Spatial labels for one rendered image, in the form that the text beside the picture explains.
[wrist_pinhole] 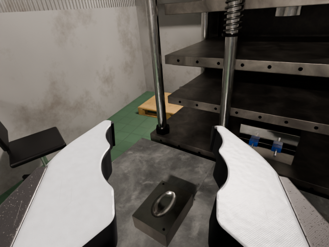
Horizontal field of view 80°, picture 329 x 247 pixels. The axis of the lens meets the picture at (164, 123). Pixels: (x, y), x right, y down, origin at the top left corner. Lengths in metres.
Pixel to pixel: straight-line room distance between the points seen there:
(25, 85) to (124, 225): 2.01
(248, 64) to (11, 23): 2.18
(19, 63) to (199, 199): 2.18
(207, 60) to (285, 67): 0.35
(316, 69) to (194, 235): 0.79
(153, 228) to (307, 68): 0.85
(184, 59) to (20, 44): 1.84
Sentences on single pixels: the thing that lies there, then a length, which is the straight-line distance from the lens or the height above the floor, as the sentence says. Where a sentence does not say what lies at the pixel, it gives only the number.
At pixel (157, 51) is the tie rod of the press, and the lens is 1.15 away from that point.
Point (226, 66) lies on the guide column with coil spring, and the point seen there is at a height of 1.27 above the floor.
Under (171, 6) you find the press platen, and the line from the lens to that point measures 1.18.
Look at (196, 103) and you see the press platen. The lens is 1.18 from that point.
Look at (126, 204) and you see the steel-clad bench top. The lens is 0.94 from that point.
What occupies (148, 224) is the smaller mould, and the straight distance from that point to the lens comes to 0.78.
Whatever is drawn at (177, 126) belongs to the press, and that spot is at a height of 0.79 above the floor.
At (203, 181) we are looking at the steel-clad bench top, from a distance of 1.00.
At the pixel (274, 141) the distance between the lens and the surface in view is 1.14.
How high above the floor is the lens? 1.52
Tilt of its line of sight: 30 degrees down
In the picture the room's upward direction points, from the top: 5 degrees counter-clockwise
